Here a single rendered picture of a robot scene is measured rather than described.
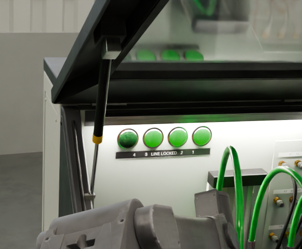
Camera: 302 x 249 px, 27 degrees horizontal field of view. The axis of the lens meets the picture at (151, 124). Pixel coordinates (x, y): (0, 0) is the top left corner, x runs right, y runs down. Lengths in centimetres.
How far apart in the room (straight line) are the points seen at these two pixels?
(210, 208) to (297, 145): 66
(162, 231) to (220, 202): 46
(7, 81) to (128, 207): 453
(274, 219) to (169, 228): 110
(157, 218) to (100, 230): 5
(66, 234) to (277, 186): 112
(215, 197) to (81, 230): 47
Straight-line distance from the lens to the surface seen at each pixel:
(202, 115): 141
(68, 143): 132
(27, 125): 516
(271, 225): 164
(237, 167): 116
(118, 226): 50
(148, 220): 51
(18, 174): 481
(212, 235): 83
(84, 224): 53
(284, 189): 161
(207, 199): 97
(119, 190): 145
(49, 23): 502
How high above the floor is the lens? 184
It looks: 18 degrees down
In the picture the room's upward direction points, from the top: 4 degrees clockwise
